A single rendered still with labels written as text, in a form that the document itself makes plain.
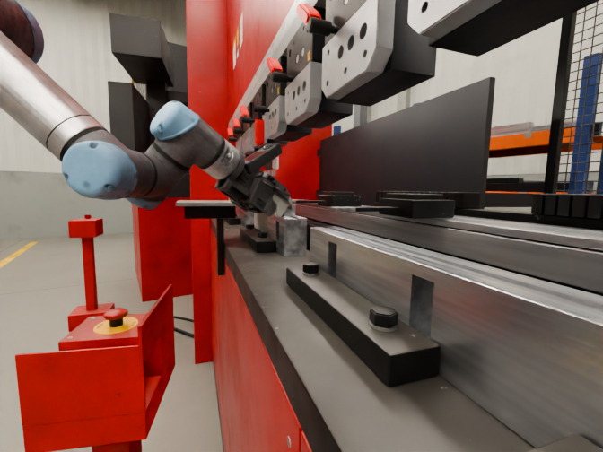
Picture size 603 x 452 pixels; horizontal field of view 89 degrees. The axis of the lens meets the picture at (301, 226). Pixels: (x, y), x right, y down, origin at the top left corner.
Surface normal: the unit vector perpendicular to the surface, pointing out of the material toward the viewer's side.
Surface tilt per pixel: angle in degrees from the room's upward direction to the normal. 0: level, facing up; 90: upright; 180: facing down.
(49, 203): 90
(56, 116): 72
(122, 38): 90
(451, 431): 0
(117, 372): 90
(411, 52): 90
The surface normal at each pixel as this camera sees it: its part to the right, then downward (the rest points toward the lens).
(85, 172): 0.01, 0.12
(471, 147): -0.94, 0.02
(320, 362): 0.02, -0.99
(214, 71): 0.33, 0.11
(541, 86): -0.75, 0.07
